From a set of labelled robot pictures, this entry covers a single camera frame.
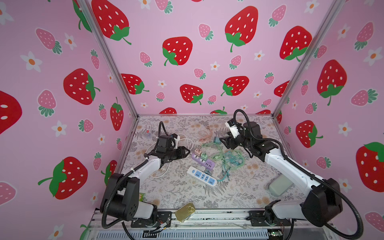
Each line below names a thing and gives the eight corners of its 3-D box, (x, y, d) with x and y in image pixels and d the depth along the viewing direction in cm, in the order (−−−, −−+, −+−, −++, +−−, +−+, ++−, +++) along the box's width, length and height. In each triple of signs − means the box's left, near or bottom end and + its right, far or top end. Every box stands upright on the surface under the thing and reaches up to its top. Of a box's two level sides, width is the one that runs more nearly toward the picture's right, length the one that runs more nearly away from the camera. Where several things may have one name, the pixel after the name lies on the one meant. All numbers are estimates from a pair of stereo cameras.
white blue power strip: (186, 174, 91) (186, 172, 89) (190, 167, 94) (190, 165, 92) (214, 188, 86) (215, 187, 84) (218, 180, 89) (218, 178, 87)
